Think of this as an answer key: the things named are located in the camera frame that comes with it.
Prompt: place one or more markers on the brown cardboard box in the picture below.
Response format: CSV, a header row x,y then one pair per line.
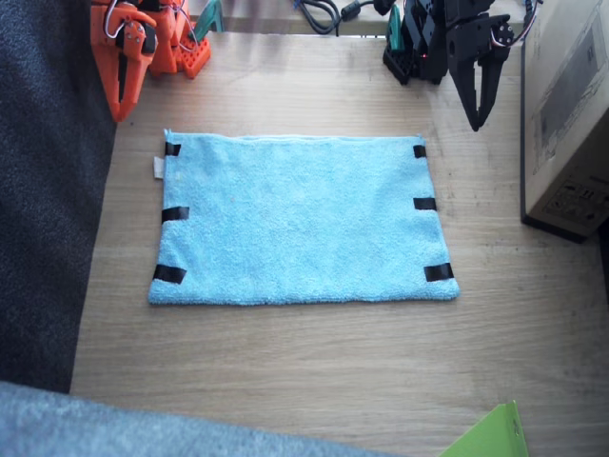
x,y
571,119

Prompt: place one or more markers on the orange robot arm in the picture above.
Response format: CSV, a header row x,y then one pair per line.
x,y
166,47

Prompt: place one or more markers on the light grey felt panel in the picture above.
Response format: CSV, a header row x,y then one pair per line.
x,y
119,428

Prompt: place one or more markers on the light blue towel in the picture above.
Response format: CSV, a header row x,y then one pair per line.
x,y
304,219

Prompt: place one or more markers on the dark grey felt panel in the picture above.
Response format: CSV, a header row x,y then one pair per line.
x,y
47,190

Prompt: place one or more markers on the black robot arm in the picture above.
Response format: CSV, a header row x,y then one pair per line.
x,y
423,33

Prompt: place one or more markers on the lime green plastic sheet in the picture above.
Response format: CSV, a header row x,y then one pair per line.
x,y
495,435

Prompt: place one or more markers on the teal green table clamp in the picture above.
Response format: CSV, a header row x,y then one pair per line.
x,y
395,28
209,21

